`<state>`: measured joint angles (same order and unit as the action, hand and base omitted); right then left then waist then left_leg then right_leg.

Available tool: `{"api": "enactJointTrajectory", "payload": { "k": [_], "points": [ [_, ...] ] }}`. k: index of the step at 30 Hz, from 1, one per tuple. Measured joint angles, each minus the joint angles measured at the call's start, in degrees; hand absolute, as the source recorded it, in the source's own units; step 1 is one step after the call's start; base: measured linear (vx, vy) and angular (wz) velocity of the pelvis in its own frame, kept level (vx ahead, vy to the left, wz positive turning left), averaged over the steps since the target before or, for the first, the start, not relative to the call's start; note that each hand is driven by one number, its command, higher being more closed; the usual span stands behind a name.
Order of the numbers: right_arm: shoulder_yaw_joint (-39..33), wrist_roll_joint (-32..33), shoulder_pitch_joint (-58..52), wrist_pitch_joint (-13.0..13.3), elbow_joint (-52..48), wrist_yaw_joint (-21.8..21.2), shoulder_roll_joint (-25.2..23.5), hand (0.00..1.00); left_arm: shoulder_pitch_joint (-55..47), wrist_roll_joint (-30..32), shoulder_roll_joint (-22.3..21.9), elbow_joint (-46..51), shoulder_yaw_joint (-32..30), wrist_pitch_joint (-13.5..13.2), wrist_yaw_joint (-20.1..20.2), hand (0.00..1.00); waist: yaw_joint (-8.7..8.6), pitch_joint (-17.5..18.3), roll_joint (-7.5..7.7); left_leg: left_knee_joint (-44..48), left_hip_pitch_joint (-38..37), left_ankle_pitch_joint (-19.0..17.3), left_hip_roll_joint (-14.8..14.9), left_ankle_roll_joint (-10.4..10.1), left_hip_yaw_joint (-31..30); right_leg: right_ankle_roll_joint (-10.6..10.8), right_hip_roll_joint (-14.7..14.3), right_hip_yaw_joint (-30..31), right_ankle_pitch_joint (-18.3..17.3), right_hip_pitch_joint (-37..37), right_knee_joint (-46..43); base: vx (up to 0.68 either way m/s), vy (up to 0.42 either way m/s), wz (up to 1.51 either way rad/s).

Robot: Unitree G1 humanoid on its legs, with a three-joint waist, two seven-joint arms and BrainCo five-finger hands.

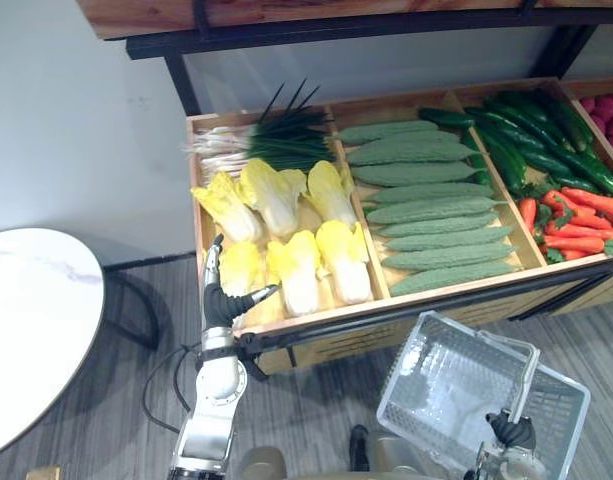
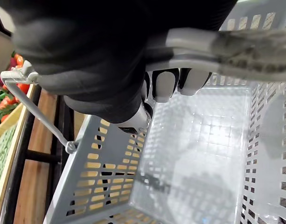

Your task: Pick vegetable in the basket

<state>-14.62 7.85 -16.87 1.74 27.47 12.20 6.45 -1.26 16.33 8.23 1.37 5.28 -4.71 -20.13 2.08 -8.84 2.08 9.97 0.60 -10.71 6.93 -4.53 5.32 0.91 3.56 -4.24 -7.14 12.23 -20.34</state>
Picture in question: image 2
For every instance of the right robot hand black cloth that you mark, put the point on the right robot hand black cloth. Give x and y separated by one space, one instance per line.
86 46

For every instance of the grey plastic shopping basket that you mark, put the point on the grey plastic shopping basket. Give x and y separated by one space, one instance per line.
191 151

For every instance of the purple vegetable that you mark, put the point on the purple vegetable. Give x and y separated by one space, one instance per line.
13 63

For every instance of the green bumpy vegetable pile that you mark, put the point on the green bumpy vegetable pile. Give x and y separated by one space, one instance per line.
1 154

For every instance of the orange-red tomato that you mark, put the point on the orange-red tomato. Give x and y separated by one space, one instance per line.
23 87
19 59
7 102
4 117

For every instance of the light wooden crate with tomatoes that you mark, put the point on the light wooden crate with tomatoes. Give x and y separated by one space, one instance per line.
15 114

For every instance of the light wooden crate green contents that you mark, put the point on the light wooden crate green contents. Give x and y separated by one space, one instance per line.
11 164

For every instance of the brown wooden shelf board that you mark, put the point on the brown wooden shelf board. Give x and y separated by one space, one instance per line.
33 186

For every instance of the black metal shelf frame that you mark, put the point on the black metal shelf frame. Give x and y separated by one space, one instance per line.
41 156

